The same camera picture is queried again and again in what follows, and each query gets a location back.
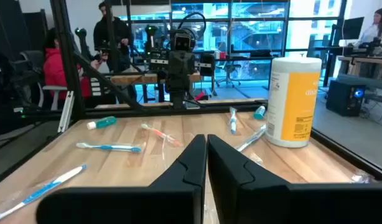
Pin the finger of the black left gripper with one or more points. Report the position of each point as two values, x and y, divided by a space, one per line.
174 100
181 100

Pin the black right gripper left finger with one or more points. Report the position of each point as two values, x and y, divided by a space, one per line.
166 199

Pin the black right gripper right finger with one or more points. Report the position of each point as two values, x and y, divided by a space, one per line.
256 202

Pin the orange toothbrush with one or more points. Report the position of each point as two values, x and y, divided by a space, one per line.
161 134

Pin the blue white toothbrush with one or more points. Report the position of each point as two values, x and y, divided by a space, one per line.
251 139
256 158
110 147
233 121
44 188

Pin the teal mouthwash bottle white cap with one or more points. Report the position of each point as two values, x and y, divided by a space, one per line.
259 113
104 122

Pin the white yellow wipes canister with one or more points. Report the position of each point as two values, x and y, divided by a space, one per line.
290 102

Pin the purple toothbrush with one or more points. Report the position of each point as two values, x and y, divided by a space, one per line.
360 178

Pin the black background robot arm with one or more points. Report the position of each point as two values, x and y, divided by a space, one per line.
158 63
82 43

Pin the wooden table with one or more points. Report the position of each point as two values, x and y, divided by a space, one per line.
132 78

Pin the black office chair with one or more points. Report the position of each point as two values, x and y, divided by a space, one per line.
228 70

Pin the person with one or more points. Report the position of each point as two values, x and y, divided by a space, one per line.
54 71
114 34
379 31

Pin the white metal bar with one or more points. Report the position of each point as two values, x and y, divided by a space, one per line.
66 112

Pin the black computer tower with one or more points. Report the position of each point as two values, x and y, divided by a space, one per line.
343 98

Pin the grey office chair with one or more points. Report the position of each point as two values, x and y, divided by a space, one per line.
30 59

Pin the wooden desk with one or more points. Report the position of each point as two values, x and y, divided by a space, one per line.
365 59

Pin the black desk monitor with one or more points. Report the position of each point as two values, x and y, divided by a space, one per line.
352 28

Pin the black metal table frame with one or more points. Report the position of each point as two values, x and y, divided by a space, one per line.
65 62

